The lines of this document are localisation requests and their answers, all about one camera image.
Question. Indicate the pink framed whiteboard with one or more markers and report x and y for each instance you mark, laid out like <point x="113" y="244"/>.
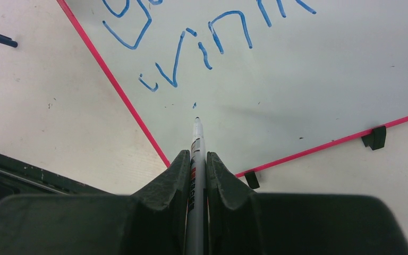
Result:
<point x="271" y="81"/>

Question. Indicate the black whiteboard clip left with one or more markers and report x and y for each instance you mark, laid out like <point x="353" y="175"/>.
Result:
<point x="252" y="180"/>

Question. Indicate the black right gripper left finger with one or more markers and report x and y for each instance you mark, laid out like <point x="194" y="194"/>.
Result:
<point x="150" y="221"/>

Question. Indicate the black whiteboard clip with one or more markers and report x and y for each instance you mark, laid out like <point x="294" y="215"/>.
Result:
<point x="252" y="180"/>
<point x="376" y="138"/>

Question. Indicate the blue marker cap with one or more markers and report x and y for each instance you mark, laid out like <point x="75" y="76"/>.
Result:
<point x="8" y="41"/>

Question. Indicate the white whiteboard marker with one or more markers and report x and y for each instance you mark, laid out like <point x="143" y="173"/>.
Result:
<point x="196" y="241"/>

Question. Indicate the black whiteboard clip right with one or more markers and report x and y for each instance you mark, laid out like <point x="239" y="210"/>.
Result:
<point x="376" y="138"/>

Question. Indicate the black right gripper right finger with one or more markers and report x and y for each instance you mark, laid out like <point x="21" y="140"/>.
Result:
<point x="243" y="221"/>

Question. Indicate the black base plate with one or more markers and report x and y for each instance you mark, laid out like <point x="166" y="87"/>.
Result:
<point x="17" y="177"/>

